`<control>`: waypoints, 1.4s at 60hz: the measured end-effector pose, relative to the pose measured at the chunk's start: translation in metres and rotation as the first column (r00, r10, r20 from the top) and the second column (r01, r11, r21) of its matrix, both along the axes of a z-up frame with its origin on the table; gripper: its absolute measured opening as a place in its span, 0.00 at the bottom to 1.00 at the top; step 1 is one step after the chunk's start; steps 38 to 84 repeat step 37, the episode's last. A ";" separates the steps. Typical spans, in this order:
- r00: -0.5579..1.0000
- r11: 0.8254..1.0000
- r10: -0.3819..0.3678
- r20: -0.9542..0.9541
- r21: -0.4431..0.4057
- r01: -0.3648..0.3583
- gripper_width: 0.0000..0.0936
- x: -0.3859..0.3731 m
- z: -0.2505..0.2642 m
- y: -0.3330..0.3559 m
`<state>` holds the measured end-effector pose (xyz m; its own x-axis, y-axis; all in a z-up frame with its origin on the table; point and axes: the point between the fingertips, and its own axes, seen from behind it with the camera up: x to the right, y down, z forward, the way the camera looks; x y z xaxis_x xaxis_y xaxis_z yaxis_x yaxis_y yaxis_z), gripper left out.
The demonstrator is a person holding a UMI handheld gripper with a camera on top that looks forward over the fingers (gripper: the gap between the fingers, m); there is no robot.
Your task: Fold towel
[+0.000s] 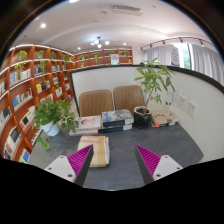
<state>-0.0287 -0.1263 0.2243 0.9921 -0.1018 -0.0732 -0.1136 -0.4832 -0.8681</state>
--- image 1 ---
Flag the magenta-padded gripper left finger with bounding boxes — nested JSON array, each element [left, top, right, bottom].
[[44, 144, 95, 187]]

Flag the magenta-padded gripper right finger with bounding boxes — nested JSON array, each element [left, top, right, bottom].
[[134, 144, 184, 186]]

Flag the cream yellow striped towel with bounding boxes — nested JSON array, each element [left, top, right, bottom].
[[77, 135, 111, 168]]

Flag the pothos plant in white pot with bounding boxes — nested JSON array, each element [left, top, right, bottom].
[[32, 97, 80, 151]]

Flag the white thick book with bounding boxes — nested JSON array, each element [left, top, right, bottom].
[[68, 127, 100, 137]]

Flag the tan and red book stack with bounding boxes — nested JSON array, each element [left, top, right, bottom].
[[150, 109, 181, 129]]

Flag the small tree in black pot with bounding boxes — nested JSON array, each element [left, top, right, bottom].
[[133, 57, 177, 130]]

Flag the white book with face cover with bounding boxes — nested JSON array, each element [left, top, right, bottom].
[[75, 115, 102, 131]]

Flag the dark blue thick book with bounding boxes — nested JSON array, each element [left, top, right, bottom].
[[101, 123, 134, 134]]

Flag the dark book with picture cover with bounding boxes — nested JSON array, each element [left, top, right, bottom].
[[101, 109, 135, 128]]

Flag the brown leather chair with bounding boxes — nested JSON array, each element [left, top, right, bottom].
[[113, 84, 146, 114], [78, 89, 115, 118]]

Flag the orange wooden bookshelf unit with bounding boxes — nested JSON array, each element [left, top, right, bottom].
[[0, 43, 76, 164]]

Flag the white window poster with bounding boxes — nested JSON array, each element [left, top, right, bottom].
[[170, 44, 181, 67]]

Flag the white curtains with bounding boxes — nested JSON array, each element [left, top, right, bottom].
[[142, 43, 224, 86]]

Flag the orange shelf unit with plants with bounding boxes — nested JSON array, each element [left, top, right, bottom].
[[73, 47, 134, 69]]

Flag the white framed sign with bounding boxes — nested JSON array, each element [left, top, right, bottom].
[[110, 53, 120, 66]]

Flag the multi-bulb ceiling lamp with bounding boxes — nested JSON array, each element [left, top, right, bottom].
[[89, 36, 111, 49]]

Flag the recessed ceiling lights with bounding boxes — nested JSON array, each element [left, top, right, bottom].
[[39, 0, 128, 51]]

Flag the ceiling air vent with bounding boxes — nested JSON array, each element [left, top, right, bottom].
[[99, 3, 144, 17]]

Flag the white wall outlet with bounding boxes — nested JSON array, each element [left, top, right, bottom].
[[176, 94, 188, 110], [186, 100, 199, 118]]

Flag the black track light rail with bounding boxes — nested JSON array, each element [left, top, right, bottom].
[[139, 36, 214, 51]]

